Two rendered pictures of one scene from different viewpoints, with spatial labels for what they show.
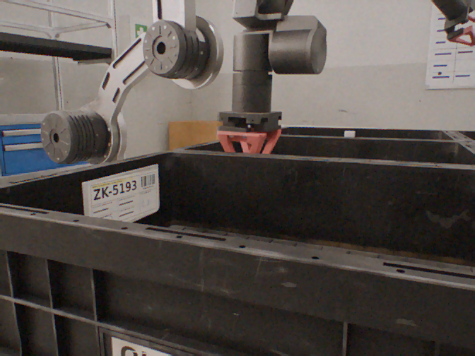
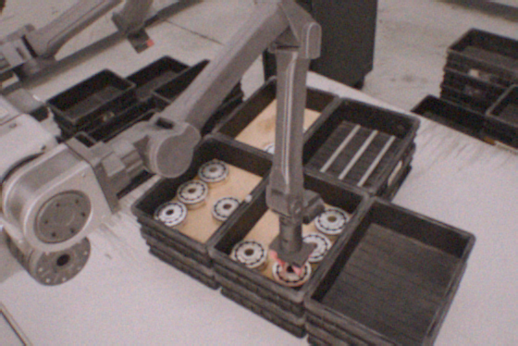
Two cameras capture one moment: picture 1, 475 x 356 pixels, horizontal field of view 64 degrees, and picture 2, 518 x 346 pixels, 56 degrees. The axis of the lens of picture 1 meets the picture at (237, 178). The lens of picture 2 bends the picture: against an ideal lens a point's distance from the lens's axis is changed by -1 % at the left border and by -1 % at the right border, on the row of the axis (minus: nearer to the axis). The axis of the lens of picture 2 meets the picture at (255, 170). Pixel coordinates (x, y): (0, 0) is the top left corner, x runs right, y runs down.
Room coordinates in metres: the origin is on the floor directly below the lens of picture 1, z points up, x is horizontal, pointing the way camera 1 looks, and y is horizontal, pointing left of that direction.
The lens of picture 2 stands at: (0.41, 0.73, 1.97)
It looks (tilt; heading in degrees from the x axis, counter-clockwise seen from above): 43 degrees down; 287
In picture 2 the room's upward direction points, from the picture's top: 7 degrees counter-clockwise
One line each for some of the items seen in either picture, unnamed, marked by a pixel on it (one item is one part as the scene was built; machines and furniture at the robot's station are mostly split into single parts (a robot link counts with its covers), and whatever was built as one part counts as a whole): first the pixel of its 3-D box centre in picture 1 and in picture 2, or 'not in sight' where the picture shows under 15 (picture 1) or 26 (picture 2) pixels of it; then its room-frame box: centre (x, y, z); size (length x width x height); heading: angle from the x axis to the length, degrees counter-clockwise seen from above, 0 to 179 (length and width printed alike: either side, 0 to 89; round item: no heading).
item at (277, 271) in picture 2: not in sight; (291, 270); (0.57, -0.02, 0.88); 0.10 x 0.10 x 0.01
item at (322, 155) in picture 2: not in sight; (354, 154); (0.43, -0.51, 0.87); 0.40 x 0.30 x 0.11; 67
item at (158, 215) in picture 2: not in sight; (170, 213); (0.98, -0.19, 0.86); 0.10 x 0.10 x 0.01
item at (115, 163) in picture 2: not in sight; (110, 166); (0.81, 0.21, 1.45); 0.09 x 0.08 x 0.12; 147
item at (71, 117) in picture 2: not in sight; (103, 126); (1.82, -1.18, 0.37); 0.40 x 0.30 x 0.45; 58
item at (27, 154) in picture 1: (65, 169); not in sight; (2.29, 1.04, 0.60); 0.72 x 0.03 x 0.56; 147
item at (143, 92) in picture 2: not in sight; (161, 100); (1.61, -1.51, 0.31); 0.40 x 0.30 x 0.34; 58
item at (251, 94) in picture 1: (251, 98); (290, 241); (0.57, -0.02, 1.00); 0.10 x 0.07 x 0.07; 156
